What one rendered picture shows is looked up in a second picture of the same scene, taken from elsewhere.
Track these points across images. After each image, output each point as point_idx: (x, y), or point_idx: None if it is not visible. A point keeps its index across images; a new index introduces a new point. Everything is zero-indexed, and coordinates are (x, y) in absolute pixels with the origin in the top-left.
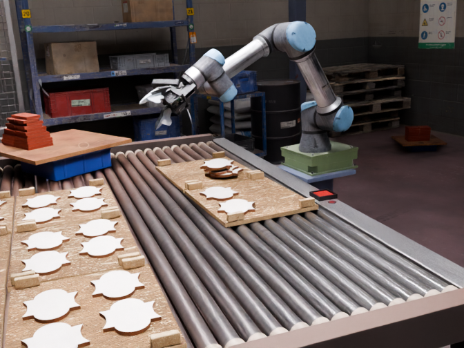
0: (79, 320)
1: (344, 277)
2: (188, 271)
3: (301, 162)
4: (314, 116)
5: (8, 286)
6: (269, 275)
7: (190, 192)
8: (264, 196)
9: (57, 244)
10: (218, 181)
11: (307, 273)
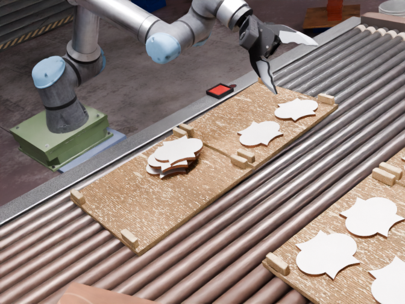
0: None
1: (377, 48)
2: None
3: (91, 136)
4: (77, 73)
5: None
6: (402, 67)
7: (263, 157)
8: (249, 110)
9: None
10: (209, 154)
11: (382, 60)
